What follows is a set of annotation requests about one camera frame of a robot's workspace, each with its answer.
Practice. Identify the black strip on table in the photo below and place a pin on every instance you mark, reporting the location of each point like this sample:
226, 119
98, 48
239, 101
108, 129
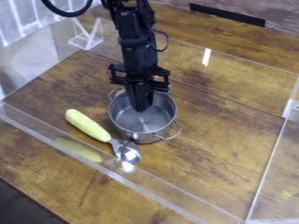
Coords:
229, 15

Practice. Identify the spoon with yellow handle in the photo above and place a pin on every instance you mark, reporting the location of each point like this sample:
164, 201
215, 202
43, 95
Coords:
124, 149

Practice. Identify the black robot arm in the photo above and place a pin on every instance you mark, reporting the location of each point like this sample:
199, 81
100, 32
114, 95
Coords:
134, 20

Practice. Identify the red and white mushroom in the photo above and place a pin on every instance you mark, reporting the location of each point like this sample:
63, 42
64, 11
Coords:
158, 78

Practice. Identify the silver pot with handles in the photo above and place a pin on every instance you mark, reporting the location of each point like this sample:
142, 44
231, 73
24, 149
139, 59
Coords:
148, 126

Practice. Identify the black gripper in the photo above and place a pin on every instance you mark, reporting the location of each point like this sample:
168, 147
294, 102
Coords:
134, 73

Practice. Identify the clear acrylic triangle bracket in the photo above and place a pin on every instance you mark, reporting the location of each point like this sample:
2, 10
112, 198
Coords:
84, 39

